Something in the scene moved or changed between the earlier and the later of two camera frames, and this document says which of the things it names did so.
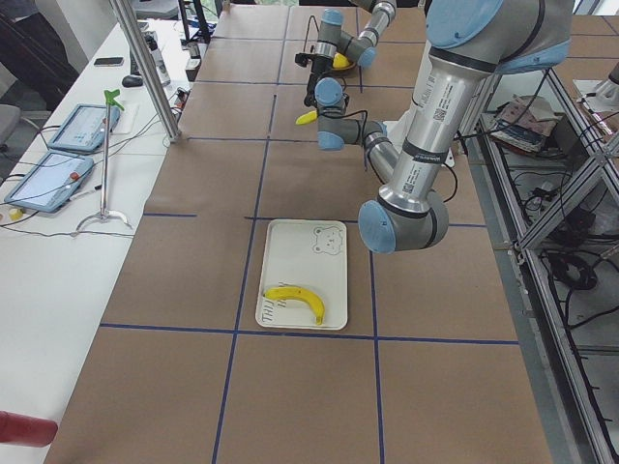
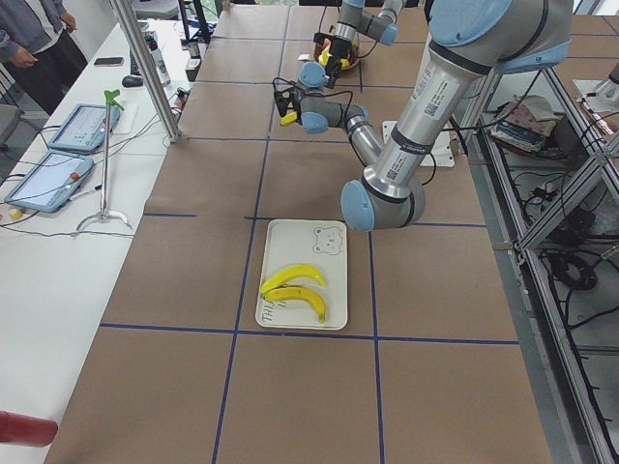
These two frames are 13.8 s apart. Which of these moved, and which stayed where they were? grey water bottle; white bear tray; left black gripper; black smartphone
Moved: left black gripper
Stayed: black smartphone; white bear tray; grey water bottle
